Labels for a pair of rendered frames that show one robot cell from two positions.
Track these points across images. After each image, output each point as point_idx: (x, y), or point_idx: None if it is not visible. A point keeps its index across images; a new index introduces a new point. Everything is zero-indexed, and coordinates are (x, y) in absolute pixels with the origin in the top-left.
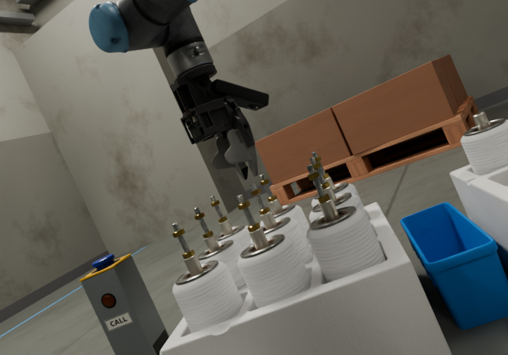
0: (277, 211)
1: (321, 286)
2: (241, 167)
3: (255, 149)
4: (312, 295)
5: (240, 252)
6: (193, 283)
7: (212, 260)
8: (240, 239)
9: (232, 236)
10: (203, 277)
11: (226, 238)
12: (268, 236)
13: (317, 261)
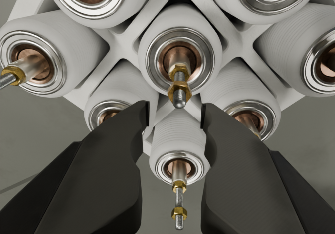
0: None
1: (291, 93)
2: (144, 124)
3: (253, 133)
4: (289, 105)
5: (146, 99)
6: (201, 178)
7: (145, 138)
8: (79, 63)
9: (71, 76)
10: (206, 172)
11: (64, 83)
12: (204, 87)
13: (240, 44)
